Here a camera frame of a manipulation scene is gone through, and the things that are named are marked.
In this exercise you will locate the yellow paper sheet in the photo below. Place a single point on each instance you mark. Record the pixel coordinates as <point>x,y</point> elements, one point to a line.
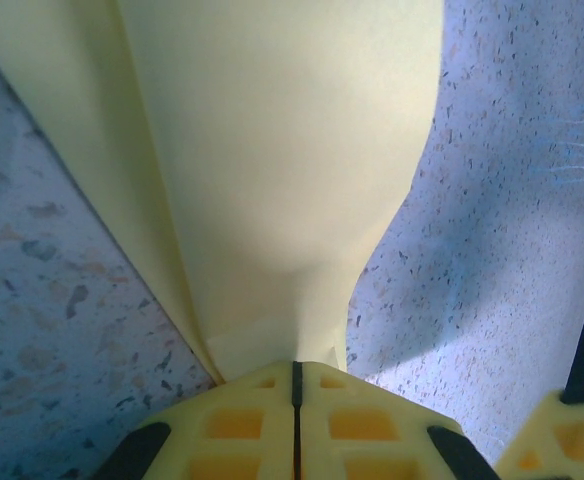
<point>282,150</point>

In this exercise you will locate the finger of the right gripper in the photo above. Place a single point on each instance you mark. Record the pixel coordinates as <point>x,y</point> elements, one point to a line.
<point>577,440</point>

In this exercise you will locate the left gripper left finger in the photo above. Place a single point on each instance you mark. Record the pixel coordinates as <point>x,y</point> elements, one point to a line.
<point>232,430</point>

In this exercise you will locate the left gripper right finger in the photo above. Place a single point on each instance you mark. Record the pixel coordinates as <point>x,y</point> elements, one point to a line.
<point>367,430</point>

